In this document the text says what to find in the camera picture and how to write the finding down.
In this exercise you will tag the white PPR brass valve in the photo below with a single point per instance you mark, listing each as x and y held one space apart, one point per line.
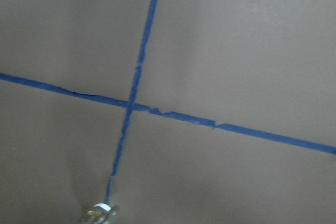
100 214

